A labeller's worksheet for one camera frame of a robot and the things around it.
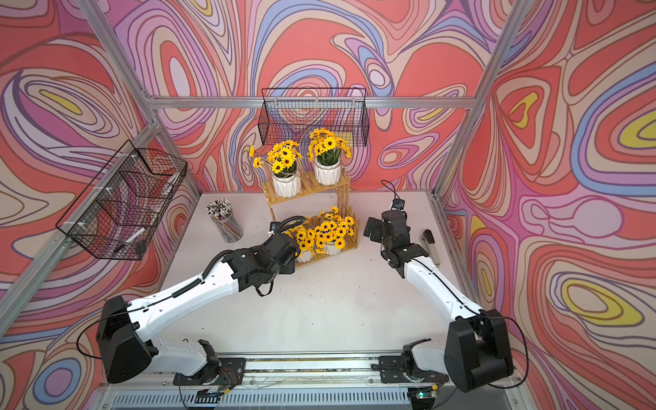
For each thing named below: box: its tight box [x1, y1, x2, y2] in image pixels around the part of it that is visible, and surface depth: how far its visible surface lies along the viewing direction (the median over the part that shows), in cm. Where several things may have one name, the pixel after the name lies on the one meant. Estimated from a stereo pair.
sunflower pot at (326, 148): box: [306, 128, 352, 186], surface depth 81 cm
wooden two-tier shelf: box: [261, 168, 360, 267], surface depth 86 cm
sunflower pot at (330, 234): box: [313, 206, 355, 256], surface depth 88 cm
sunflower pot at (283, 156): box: [248, 140, 304, 199], surface depth 75 cm
